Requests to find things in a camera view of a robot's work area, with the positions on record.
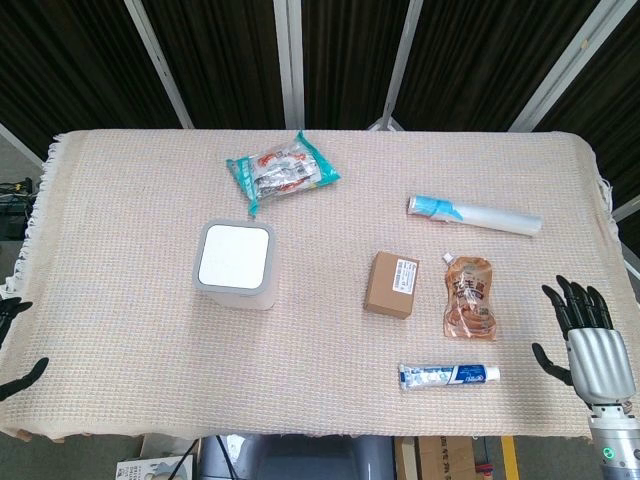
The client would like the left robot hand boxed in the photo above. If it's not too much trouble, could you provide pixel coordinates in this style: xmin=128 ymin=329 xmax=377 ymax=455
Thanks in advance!
xmin=0 ymin=296 xmax=50 ymax=402

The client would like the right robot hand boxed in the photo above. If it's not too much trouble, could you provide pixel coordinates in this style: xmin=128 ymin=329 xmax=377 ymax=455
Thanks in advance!
xmin=531 ymin=274 xmax=637 ymax=406

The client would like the white square container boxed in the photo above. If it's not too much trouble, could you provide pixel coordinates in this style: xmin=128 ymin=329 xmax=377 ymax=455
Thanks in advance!
xmin=192 ymin=218 xmax=277 ymax=312

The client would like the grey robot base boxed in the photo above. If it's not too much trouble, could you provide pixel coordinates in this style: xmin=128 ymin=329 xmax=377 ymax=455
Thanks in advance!
xmin=198 ymin=433 xmax=397 ymax=480

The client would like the brown spouted sauce pouch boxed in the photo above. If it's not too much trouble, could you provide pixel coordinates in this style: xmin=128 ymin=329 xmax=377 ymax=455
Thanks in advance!
xmin=440 ymin=252 xmax=498 ymax=342

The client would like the blue white toothpaste tube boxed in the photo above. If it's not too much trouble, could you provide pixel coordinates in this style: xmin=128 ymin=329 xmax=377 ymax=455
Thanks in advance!
xmin=397 ymin=363 xmax=501 ymax=391

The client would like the white blue wrapped tube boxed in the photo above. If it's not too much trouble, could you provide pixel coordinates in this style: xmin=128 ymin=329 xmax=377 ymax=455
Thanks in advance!
xmin=407 ymin=195 xmax=544 ymax=239

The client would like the brown printed cardboard carton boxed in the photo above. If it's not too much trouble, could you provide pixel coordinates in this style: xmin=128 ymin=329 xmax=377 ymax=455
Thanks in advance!
xmin=394 ymin=436 xmax=477 ymax=480

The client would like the small brown cardboard box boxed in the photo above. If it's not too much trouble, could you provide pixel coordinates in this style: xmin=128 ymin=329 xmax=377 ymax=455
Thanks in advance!
xmin=362 ymin=250 xmax=420 ymax=320

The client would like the white printed box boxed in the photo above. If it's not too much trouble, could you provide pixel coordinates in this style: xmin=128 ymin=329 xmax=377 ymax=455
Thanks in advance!
xmin=115 ymin=434 xmax=197 ymax=480

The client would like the beige woven tablecloth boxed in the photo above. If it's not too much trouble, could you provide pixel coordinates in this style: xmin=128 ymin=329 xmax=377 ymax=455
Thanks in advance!
xmin=0 ymin=128 xmax=640 ymax=442

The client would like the teal snack packet bag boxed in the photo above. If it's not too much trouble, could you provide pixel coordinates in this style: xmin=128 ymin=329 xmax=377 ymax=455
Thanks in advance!
xmin=225 ymin=130 xmax=342 ymax=217

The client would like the black equipment with cables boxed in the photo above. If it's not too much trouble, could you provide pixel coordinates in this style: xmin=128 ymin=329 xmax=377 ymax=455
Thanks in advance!
xmin=0 ymin=177 xmax=40 ymax=242

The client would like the black cable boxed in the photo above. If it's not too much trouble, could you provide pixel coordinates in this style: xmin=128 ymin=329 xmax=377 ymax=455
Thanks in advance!
xmin=164 ymin=435 xmax=201 ymax=480

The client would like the white metal frame post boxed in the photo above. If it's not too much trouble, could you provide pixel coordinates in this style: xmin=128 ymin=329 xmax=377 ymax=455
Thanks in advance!
xmin=508 ymin=0 xmax=617 ymax=133
xmin=272 ymin=0 xmax=306 ymax=129
xmin=123 ymin=0 xmax=195 ymax=129
xmin=367 ymin=0 xmax=424 ymax=132

